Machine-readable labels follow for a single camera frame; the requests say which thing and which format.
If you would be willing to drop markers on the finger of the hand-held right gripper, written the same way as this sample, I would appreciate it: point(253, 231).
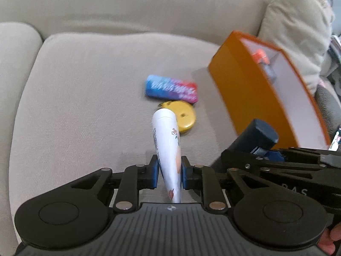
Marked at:
point(239, 158)
point(306, 153)

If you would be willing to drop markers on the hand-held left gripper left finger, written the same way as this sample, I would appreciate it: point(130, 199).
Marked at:
point(154, 172)

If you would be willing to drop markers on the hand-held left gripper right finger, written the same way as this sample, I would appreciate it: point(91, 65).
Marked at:
point(186, 172)

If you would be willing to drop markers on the white floral tube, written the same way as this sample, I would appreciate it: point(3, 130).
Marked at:
point(169, 152)

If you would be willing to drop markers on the dark blue bottle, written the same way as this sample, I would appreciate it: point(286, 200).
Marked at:
point(255, 136)

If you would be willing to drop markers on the orange box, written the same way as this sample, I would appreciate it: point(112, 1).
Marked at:
point(247, 85)

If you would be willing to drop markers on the person's right hand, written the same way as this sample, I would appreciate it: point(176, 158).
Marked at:
point(330, 240)

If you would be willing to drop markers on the grey checked cloth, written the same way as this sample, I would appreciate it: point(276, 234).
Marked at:
point(329, 109)

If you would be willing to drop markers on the yellow round tape measure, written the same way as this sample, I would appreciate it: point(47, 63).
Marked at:
point(185, 117)

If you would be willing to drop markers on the blue and red tin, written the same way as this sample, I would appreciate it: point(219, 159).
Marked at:
point(170, 88)

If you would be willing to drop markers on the orange capped small bottle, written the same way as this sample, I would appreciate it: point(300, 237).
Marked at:
point(263, 64)

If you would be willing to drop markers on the beige sofa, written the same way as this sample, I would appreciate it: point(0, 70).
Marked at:
point(93, 85)

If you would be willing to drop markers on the beige pillow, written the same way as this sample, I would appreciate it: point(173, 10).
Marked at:
point(295, 26)

